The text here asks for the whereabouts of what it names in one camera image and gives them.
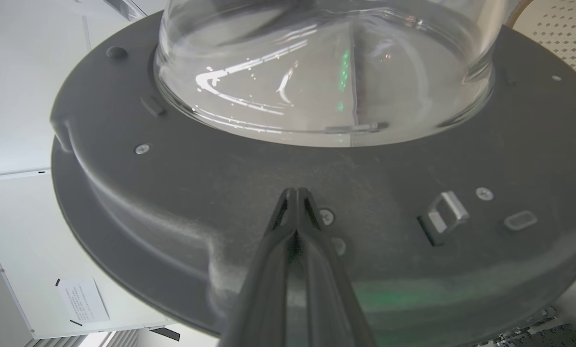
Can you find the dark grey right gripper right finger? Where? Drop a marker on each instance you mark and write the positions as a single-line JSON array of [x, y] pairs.
[[331, 308]]

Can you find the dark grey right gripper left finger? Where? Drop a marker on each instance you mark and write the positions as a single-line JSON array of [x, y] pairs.
[[263, 289]]

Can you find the cream perforated laundry basket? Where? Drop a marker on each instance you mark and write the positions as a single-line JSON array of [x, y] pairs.
[[557, 29]]

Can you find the white paper note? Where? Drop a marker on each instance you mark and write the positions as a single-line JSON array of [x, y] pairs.
[[83, 300]]

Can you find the washing machine door with glass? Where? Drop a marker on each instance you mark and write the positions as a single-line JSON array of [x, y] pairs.
[[172, 193]]

